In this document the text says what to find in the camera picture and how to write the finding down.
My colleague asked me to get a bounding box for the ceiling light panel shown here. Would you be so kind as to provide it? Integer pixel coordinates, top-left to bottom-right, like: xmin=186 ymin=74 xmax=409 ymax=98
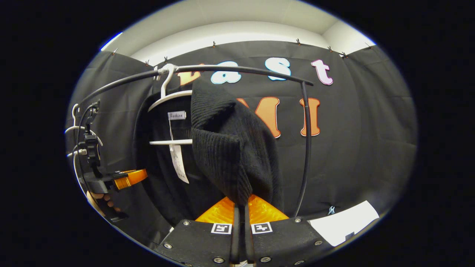
xmin=99 ymin=32 xmax=124 ymax=52

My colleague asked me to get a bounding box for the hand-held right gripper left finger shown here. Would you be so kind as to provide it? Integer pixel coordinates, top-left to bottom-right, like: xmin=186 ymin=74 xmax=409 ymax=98
xmin=153 ymin=196 xmax=241 ymax=266

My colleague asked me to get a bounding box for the white plastic clothes hanger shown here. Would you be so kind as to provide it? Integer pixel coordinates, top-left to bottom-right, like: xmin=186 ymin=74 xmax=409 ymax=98
xmin=148 ymin=64 xmax=193 ymax=146
xmin=65 ymin=104 xmax=104 ymax=193

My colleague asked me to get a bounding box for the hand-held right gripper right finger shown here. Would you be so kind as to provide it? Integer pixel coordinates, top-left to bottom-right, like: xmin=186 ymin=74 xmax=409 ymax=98
xmin=243 ymin=194 xmax=334 ymax=266

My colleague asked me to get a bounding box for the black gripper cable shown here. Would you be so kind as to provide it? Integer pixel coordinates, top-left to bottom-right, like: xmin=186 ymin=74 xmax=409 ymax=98
xmin=76 ymin=99 xmax=101 ymax=136

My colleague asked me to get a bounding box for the black backdrop cloth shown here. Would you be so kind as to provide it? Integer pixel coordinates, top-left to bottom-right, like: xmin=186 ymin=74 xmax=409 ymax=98
xmin=66 ymin=40 xmax=418 ymax=249

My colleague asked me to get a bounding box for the black clothes rack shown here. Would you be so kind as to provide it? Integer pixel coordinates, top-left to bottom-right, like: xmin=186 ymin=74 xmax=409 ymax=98
xmin=76 ymin=65 xmax=314 ymax=219

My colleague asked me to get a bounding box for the black knit garment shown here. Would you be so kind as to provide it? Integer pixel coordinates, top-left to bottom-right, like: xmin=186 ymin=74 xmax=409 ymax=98
xmin=133 ymin=80 xmax=284 ymax=227

